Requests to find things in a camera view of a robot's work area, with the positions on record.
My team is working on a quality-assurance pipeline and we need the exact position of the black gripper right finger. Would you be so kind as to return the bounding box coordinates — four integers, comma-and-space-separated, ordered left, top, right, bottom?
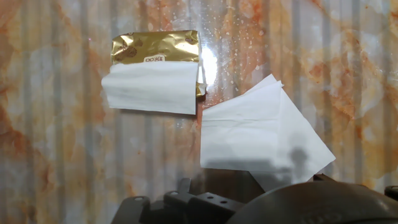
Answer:
384, 185, 398, 202

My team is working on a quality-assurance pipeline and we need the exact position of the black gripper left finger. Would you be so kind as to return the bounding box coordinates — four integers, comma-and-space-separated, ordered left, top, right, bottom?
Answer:
111, 177, 245, 224

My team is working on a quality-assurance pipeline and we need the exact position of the orange marble pattern mat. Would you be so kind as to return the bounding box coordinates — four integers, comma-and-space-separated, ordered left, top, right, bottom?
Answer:
0, 0, 398, 224

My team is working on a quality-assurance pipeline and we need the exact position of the small cardboard box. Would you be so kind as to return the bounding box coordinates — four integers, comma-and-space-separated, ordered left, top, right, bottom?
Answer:
111, 30, 208, 98

